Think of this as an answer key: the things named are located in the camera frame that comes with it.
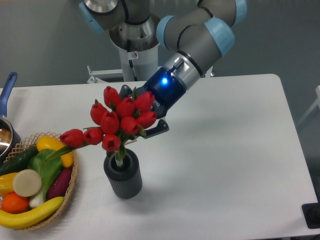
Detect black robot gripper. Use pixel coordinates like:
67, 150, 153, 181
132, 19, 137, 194
119, 67, 186, 139

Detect red tulip bouquet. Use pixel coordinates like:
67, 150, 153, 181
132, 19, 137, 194
48, 86, 157, 170

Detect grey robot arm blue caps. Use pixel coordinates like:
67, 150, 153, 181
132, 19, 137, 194
79, 0, 247, 138

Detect dark grey ribbed vase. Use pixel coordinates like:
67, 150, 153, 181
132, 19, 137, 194
103, 149, 143, 199

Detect yellow squash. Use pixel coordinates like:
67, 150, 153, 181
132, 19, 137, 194
36, 135, 74, 168

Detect green bok choy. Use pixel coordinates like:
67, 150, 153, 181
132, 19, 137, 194
27, 149, 62, 209

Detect purple sweet potato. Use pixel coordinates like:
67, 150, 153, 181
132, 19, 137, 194
47, 168, 72, 200

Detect green cucumber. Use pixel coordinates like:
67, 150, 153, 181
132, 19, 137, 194
0, 146, 38, 176

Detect beige round disc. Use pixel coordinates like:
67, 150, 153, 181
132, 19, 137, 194
12, 169, 42, 197

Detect yellow banana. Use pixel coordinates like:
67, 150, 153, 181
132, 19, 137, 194
0, 196, 64, 230

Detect small yellow pepper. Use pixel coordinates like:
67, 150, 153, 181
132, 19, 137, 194
0, 172, 18, 196

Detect orange fruit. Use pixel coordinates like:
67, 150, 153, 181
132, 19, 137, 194
0, 192, 29, 214

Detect black device at table edge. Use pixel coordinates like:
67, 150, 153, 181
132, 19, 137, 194
301, 202, 320, 229

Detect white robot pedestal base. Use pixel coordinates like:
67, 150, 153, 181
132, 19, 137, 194
86, 42, 215, 84

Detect blue handled saucepan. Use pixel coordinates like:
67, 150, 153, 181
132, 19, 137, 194
0, 72, 21, 166

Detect white frame at right edge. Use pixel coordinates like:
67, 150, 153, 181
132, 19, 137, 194
300, 85, 320, 123

